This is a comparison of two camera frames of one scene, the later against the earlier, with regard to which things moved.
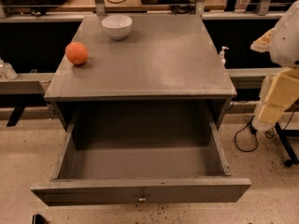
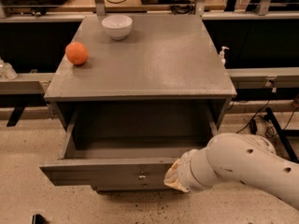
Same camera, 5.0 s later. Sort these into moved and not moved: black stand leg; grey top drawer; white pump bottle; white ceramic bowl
Moved: grey top drawer
Not moved: white pump bottle; black stand leg; white ceramic bowl
